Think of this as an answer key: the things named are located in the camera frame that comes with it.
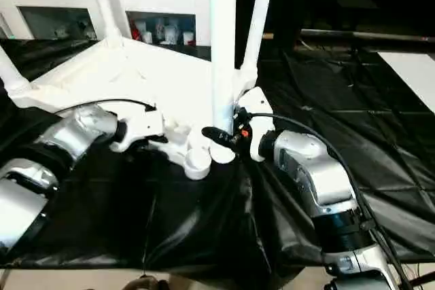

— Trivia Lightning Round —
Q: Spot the dark left robot foot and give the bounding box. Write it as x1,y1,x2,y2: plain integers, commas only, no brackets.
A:
121,274,172,290

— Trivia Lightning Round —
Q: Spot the white plastic table top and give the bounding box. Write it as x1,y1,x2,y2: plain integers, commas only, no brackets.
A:
10,36,264,181

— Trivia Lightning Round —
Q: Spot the white board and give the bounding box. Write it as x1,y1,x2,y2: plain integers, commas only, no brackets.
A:
378,51,435,115

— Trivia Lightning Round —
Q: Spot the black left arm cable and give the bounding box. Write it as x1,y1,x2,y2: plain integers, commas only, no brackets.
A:
53,98,158,118

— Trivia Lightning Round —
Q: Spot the black plastic mat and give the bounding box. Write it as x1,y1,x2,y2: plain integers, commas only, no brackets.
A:
0,32,435,284

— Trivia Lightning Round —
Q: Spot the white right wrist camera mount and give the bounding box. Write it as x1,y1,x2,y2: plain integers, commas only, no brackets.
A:
234,86,275,163

